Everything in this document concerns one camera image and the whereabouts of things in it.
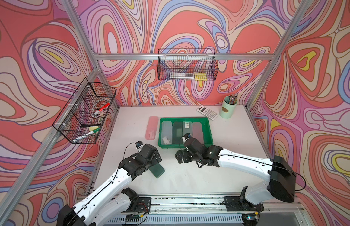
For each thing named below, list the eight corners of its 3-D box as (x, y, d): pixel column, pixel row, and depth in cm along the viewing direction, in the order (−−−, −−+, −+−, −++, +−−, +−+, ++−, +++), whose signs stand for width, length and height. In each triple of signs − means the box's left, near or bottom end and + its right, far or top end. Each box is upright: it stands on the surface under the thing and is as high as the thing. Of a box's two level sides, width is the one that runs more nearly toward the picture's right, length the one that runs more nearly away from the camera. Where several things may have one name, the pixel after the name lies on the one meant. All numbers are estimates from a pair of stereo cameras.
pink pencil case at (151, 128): (145, 140, 102) (144, 138, 100) (148, 118, 115) (148, 116, 113) (156, 140, 102) (155, 138, 100) (158, 118, 115) (158, 116, 113)
